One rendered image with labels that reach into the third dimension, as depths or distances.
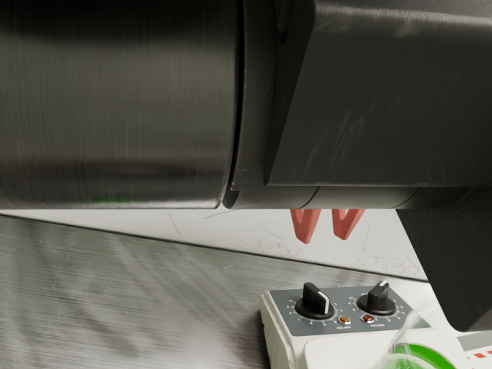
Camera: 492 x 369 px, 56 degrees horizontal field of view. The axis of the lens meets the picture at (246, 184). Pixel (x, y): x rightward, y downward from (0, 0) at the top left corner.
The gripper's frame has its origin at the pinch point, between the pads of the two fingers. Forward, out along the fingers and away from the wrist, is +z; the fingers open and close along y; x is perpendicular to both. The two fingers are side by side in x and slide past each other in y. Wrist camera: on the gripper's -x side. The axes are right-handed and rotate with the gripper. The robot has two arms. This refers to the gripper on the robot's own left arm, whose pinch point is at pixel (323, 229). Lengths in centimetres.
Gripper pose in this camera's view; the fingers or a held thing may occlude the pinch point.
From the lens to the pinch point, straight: 36.2
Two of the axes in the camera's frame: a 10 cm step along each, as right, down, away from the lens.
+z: -0.8, 9.7, 2.5
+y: 9.1, -0.3, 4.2
